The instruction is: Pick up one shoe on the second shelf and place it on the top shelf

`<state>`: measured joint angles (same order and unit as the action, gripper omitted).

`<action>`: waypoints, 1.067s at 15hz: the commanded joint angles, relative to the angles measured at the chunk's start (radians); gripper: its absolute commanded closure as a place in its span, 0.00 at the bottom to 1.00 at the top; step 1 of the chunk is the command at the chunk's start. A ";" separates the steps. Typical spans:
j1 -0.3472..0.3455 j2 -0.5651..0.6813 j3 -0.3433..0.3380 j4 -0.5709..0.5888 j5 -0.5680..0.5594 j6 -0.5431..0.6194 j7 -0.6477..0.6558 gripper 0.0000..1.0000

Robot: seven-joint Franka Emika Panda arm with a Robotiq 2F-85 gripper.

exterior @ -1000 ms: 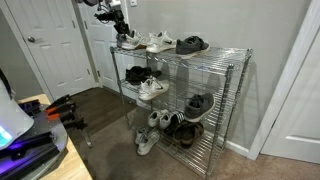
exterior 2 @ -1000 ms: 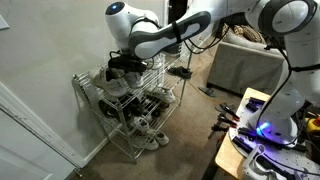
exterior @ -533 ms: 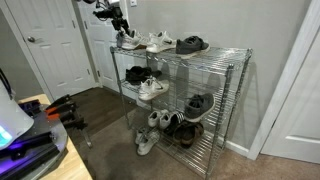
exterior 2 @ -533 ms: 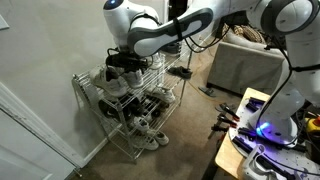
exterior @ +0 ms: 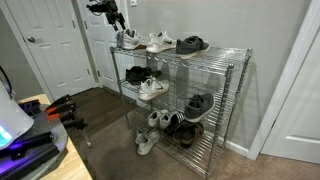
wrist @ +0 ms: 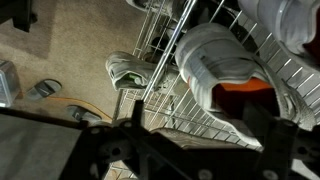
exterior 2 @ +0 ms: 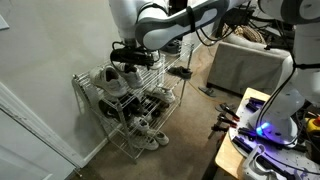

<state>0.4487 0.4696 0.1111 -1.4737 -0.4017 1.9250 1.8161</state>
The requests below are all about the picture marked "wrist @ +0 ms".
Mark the clear plastic box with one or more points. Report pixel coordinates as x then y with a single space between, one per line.
6 83

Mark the white shoe green insole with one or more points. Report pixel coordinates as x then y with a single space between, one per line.
123 66

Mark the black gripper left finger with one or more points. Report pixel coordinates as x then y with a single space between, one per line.
110 153

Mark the white shoe orange lining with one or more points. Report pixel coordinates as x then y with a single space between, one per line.
213 56

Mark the white shoe red lining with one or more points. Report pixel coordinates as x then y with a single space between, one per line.
286 23

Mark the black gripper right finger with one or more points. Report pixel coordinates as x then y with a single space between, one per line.
283 150

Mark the grey couch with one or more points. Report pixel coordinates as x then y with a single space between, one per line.
33 150

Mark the small white shoe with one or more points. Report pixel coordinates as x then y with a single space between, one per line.
140 3

